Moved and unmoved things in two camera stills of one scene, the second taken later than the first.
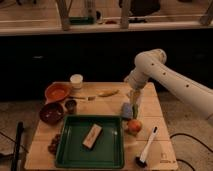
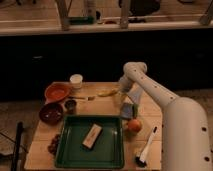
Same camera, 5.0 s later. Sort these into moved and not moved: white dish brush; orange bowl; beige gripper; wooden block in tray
Moved: beige gripper
Not moved: orange bowl; white dish brush; wooden block in tray
